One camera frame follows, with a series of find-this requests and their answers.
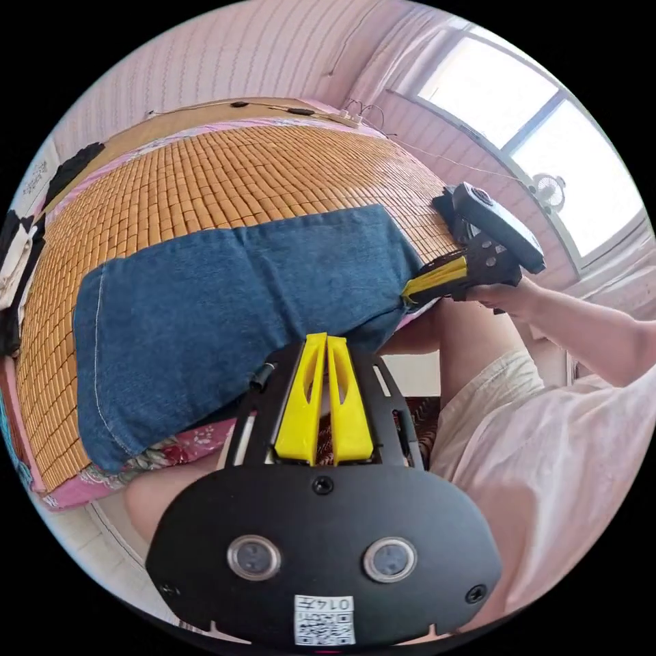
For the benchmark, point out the bed with woven mat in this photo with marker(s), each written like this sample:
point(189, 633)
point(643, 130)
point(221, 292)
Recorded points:
point(230, 174)

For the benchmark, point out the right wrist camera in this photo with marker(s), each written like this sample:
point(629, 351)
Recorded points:
point(446, 212)

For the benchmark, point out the window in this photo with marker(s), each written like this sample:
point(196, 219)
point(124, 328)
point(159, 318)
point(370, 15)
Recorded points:
point(543, 118)

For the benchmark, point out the pink curtain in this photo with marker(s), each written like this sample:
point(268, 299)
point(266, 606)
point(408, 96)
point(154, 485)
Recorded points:
point(389, 61)

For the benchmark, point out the person's body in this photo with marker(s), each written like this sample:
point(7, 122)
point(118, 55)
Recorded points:
point(538, 461)

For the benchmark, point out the white power strip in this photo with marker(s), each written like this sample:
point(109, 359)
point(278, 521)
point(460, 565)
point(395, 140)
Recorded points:
point(346, 119)

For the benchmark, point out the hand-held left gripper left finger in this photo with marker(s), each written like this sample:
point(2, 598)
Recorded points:
point(296, 410)

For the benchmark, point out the blue jeans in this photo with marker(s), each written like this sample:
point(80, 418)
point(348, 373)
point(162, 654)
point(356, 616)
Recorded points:
point(230, 307)

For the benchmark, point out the person's right hand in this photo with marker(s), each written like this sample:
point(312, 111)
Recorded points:
point(505, 300)

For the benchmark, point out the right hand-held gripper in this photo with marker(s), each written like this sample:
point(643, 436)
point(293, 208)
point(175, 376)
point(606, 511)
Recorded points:
point(505, 236)

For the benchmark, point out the person's right forearm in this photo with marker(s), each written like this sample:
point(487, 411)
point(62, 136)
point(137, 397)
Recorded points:
point(599, 338)

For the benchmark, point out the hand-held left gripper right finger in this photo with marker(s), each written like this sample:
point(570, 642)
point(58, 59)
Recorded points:
point(353, 420)

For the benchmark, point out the white fan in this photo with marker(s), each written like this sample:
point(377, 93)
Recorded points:
point(548, 190)

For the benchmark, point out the pile of clothes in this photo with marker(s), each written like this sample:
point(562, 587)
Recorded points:
point(20, 266)

